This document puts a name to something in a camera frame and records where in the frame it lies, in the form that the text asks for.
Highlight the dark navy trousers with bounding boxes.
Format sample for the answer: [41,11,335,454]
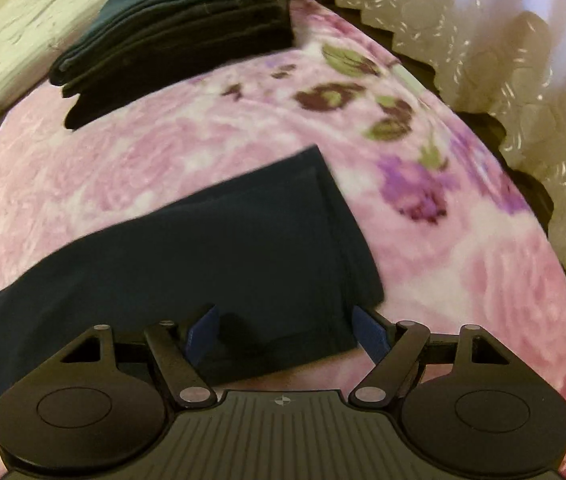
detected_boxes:
[0,148,384,396]

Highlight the stack of folded clothes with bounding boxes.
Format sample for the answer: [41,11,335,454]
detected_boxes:
[49,0,294,130]

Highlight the pink rose blanket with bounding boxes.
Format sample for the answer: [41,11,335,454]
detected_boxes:
[0,0,566,476]

